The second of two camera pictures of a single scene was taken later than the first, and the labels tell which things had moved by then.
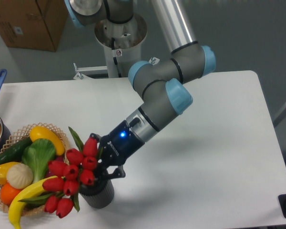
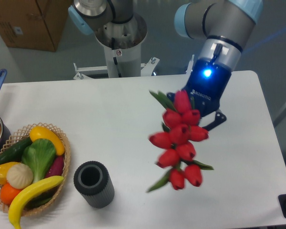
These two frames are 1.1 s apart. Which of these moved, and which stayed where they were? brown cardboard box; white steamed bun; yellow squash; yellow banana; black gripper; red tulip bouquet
Moved: red tulip bouquet; black gripper
Stayed: white steamed bun; yellow squash; brown cardboard box; yellow banana
